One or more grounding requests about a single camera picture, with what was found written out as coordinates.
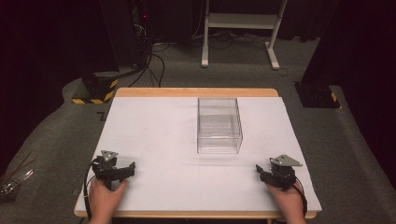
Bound black yellow striped stand base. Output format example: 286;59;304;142
71;70;120;105

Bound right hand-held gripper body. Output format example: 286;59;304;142
263;154;304;191

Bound metal tripod legs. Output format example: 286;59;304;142
0;159;35;201

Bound person's right hand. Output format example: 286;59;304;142
265;181;308;224

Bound wooden table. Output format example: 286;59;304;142
73;87;318;220

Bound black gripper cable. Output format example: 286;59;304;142
82;157;100;220
290;176;309;218

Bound person's left hand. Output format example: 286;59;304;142
88;178;129;224

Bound black square stand base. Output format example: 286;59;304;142
293;81;342;109

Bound white table mat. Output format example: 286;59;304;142
75;96;323;213

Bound clear plastic box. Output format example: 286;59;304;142
196;96;244;155

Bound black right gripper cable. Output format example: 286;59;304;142
290;176;309;218

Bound white metal stand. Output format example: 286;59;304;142
201;0;290;71

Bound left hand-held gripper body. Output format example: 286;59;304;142
91;149;126;191

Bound black upright column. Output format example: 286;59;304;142
98;0;151;73

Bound black floor cables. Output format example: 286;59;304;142
128;40;166;89

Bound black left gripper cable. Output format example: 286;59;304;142
82;157;100;220

